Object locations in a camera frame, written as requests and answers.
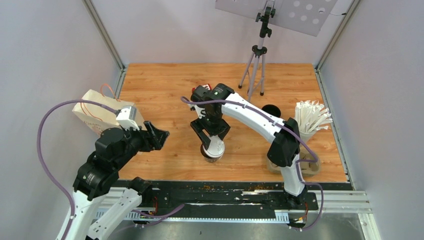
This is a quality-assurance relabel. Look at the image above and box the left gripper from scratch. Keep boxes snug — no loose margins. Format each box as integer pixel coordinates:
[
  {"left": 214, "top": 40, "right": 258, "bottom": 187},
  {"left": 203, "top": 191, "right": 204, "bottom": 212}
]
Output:
[{"left": 114, "top": 119, "right": 171, "bottom": 169}]

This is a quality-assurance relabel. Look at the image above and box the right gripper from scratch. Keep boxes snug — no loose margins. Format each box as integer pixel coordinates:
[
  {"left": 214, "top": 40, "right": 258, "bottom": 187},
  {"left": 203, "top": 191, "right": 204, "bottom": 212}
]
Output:
[{"left": 191, "top": 110, "right": 230, "bottom": 149}]

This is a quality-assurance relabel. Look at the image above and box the white plastic cup lid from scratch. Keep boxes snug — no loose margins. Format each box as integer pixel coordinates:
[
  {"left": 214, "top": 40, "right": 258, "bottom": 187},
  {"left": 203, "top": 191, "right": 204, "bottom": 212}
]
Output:
[{"left": 202, "top": 136, "right": 225, "bottom": 159}]

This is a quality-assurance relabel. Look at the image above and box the brown coffee cup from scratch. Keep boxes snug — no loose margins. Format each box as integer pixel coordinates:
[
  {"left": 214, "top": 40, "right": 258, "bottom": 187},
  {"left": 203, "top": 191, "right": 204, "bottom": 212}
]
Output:
[{"left": 200, "top": 145, "right": 222, "bottom": 163}]

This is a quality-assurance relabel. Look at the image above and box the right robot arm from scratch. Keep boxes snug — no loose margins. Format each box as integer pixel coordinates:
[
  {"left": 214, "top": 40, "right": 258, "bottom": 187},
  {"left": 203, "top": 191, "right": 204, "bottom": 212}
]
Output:
[{"left": 181, "top": 83, "right": 306, "bottom": 209}]

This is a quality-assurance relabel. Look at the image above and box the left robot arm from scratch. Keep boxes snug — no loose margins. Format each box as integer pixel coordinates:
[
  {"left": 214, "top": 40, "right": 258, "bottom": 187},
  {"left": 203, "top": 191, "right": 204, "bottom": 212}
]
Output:
[{"left": 59, "top": 121, "right": 170, "bottom": 240}]

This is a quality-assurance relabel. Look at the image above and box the red white block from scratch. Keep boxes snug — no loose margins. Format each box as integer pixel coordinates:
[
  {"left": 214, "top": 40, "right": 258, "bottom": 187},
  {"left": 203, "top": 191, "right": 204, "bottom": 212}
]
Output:
[{"left": 201, "top": 84, "right": 212, "bottom": 91}]

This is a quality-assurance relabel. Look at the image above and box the brown paper bag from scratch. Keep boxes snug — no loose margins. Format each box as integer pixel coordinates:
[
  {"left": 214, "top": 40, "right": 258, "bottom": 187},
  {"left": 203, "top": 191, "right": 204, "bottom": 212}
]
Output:
[{"left": 72, "top": 83, "right": 137, "bottom": 135}]

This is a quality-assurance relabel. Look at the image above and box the tripod stand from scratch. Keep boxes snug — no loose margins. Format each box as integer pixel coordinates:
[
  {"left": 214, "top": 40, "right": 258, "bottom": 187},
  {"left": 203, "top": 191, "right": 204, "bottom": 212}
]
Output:
[{"left": 238, "top": 3, "right": 276, "bottom": 102}]

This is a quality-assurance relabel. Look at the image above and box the paper cup of straws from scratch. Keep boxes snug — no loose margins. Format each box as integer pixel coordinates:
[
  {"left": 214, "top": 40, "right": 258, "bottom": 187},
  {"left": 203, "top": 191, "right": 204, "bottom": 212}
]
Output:
[{"left": 294, "top": 100, "right": 333, "bottom": 143}]

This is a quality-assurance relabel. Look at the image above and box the cardboard cup carrier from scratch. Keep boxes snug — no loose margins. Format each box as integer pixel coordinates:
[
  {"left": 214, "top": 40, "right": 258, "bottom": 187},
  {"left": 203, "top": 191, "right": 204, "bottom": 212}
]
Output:
[{"left": 266, "top": 146, "right": 322, "bottom": 178}]

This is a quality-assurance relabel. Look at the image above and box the white perforated board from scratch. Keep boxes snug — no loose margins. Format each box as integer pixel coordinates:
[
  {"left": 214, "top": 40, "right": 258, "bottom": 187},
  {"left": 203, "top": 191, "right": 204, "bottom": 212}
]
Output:
[{"left": 215, "top": 0, "right": 337, "bottom": 38}]

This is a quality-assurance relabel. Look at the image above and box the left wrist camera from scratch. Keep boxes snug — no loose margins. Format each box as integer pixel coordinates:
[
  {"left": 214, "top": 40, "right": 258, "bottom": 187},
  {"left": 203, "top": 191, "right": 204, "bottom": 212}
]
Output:
[{"left": 115, "top": 105, "right": 140, "bottom": 131}]

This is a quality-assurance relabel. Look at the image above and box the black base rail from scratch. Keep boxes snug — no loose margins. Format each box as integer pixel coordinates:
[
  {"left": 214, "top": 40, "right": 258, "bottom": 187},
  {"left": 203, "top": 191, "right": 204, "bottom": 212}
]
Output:
[{"left": 96, "top": 179, "right": 321, "bottom": 223}]

